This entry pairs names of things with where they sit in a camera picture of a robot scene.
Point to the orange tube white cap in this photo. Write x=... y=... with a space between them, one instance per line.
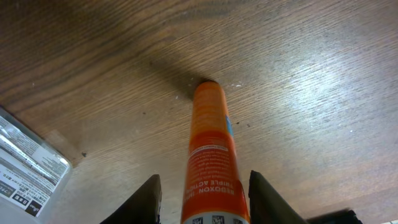
x=213 y=190

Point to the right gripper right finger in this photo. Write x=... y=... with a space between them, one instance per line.
x=266 y=204

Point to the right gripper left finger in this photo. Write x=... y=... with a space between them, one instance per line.
x=142 y=207

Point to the clear plastic container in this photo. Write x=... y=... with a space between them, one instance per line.
x=33 y=174

